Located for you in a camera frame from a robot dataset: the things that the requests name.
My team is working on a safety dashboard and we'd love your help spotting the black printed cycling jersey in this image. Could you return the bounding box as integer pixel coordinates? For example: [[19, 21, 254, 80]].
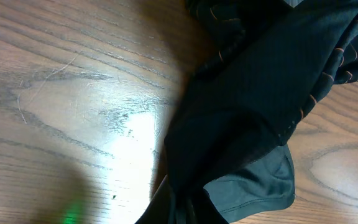
[[164, 0, 358, 223]]

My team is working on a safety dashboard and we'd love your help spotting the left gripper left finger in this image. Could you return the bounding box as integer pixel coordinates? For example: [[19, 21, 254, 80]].
[[135, 175, 175, 224]]

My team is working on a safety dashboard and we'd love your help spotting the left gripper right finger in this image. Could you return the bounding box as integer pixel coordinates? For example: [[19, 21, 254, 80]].
[[188, 192, 228, 224]]

